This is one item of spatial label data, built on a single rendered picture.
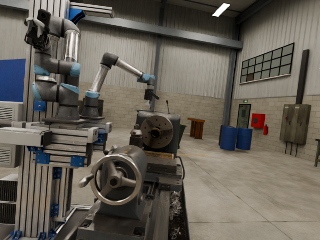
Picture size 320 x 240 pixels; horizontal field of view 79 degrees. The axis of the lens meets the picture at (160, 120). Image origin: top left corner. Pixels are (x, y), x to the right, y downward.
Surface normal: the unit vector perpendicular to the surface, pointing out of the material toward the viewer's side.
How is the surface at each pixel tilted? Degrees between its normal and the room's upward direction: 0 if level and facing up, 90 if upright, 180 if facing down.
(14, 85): 90
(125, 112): 90
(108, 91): 90
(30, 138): 90
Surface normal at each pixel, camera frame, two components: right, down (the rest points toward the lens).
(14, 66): -0.46, 0.00
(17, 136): 0.05, 0.06
